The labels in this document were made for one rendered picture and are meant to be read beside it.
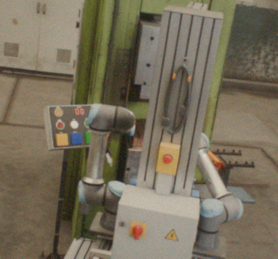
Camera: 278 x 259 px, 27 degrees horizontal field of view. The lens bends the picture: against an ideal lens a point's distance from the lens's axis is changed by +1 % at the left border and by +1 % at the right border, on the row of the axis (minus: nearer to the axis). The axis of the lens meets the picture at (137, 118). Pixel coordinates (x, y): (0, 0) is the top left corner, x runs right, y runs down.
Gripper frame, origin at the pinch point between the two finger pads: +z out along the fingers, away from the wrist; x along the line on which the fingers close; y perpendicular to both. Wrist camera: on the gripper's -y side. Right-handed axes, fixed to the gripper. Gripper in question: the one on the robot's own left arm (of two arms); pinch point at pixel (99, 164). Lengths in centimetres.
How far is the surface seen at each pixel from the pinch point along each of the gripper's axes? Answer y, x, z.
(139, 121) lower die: -84, 12, -5
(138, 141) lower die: -49, 17, -2
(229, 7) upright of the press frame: -77, 63, -100
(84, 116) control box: -29.2, -18.9, -19.6
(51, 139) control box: -7.9, -33.8, -7.6
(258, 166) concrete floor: -309, 133, 94
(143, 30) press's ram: -47, 9, -80
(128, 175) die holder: -42.4, 14.4, 21.8
